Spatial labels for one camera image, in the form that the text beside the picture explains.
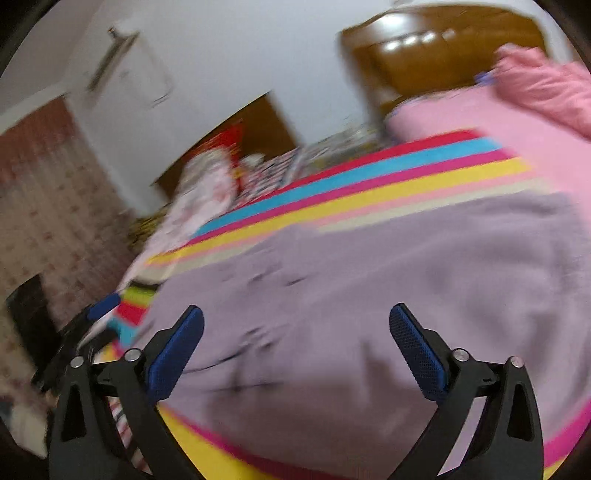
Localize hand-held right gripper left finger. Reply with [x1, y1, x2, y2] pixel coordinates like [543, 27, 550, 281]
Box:
[48, 305, 205, 480]

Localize rainbow striped blanket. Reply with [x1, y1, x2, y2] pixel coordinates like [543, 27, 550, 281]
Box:
[99, 129, 591, 480]

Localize yellow black blanket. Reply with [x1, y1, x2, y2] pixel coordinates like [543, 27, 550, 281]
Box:
[128, 211, 163, 252]

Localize red white plaid cloth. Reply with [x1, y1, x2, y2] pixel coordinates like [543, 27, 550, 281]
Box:
[235, 147, 315, 204]

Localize dark brown plain headboard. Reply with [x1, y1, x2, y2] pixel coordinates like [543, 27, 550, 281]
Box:
[152, 92, 301, 213]

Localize white air conditioner cable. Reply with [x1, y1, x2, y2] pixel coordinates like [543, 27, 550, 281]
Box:
[136, 44, 175, 108]

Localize white air conditioner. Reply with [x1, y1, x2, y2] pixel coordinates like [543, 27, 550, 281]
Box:
[88, 28, 140, 93]

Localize purple pants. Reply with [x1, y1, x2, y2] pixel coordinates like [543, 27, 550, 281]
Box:
[134, 191, 591, 468]

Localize brown floral curtain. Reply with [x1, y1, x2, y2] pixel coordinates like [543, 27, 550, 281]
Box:
[0, 97, 153, 319]

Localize pale pink floral quilt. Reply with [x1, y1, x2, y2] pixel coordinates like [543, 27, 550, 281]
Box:
[117, 148, 238, 296]

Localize nightstand with floral cover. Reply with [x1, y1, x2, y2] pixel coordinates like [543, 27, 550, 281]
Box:
[300, 124, 389, 158]

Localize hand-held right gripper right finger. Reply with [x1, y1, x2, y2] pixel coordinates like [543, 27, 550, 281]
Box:
[389, 303, 546, 480]

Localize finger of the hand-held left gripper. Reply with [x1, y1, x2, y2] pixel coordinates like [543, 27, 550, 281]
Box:
[60, 292, 122, 352]

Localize red patterned pillow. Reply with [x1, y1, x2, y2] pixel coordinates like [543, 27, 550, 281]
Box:
[198, 124, 245, 155]

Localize glossy wooden headboard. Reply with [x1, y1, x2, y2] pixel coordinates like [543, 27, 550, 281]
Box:
[341, 4, 550, 121]

